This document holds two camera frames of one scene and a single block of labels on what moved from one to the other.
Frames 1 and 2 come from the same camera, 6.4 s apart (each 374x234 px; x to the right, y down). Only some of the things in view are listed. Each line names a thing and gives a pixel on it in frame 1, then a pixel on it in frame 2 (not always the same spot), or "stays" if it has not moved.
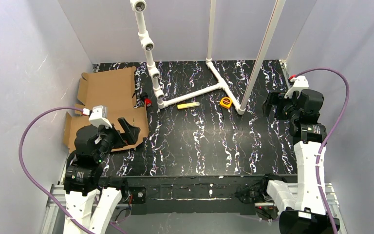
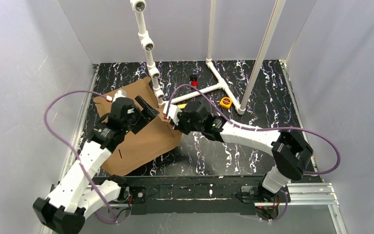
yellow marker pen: x=188 y=105 stays
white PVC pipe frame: x=147 y=42 stays
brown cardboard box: x=114 y=89 → x=157 y=139
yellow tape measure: x=225 y=102 stays
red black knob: x=148 y=101 → x=193 y=77
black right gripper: x=279 y=105 → x=180 y=119
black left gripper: x=120 y=136 → x=140 y=114
